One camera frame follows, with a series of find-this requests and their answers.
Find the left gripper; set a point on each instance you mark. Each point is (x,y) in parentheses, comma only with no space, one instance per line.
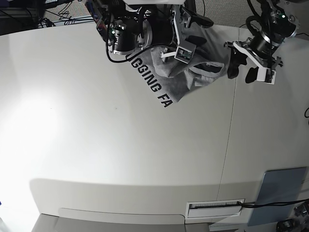
(260,47)

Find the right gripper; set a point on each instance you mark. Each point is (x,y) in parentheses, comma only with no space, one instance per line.
(166,28)

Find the grey T-shirt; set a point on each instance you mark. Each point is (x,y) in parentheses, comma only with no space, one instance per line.
(171,80)

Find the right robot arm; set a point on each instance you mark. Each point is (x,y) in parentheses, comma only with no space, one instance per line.
(131,27)

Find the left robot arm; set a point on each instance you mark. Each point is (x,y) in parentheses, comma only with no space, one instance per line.
(269,30)

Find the blue-grey flat panel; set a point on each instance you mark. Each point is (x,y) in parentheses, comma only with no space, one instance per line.
(280,185)

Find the black device bottom right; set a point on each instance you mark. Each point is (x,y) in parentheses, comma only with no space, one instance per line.
(287,225)

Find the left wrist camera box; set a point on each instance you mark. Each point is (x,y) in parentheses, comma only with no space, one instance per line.
(266,75)

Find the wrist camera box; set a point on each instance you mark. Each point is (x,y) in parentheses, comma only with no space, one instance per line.
(266,75)
(185,51)

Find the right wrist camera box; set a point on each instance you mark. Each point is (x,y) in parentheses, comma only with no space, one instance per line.
(185,51)

